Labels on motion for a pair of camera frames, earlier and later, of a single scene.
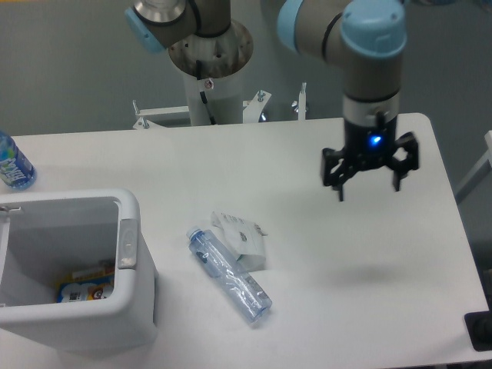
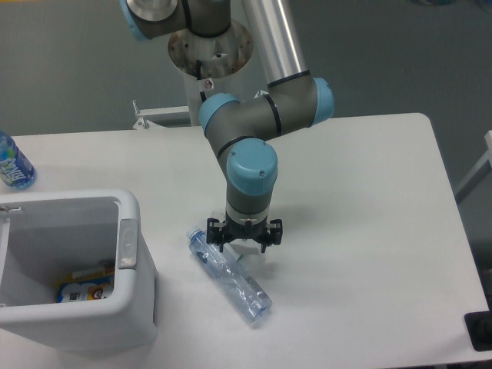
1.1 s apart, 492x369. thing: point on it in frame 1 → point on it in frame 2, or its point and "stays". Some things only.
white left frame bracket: [174, 117] stays
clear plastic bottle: [246, 297] stays
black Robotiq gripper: [370, 147] → [265, 234]
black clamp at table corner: [479, 325] stays
